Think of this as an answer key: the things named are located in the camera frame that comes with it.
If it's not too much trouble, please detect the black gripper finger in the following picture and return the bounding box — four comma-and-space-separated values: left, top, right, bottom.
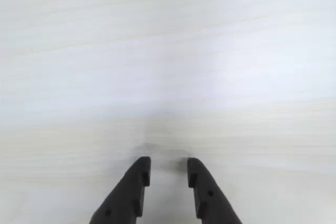
89, 156, 152, 224
187, 157, 244, 224

